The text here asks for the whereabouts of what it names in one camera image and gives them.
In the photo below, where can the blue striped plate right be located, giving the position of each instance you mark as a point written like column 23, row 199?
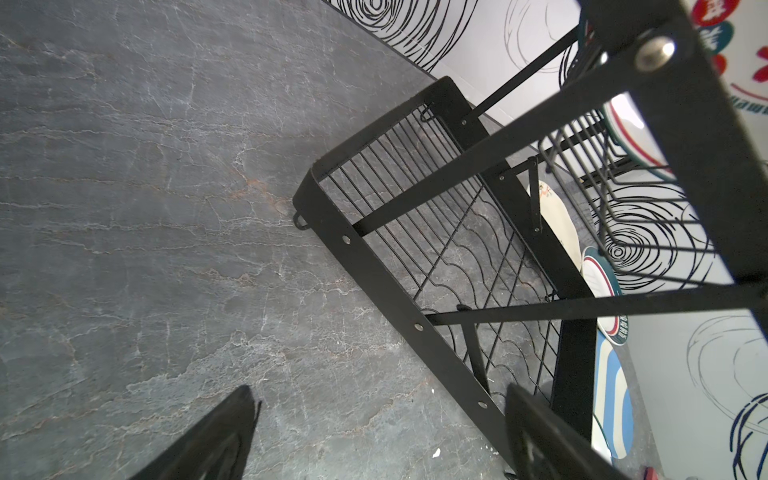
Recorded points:
column 612, row 419

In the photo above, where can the green red rimmed plate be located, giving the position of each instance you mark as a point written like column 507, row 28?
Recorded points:
column 602, row 281

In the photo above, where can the black wire dish rack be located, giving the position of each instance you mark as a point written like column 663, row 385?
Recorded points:
column 433, row 209

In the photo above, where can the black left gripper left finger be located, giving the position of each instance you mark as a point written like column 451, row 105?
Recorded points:
column 216, row 447

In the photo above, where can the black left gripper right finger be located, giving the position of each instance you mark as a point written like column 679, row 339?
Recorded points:
column 543, row 446

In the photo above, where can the cream floral plate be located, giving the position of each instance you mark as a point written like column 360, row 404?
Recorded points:
column 556, row 215

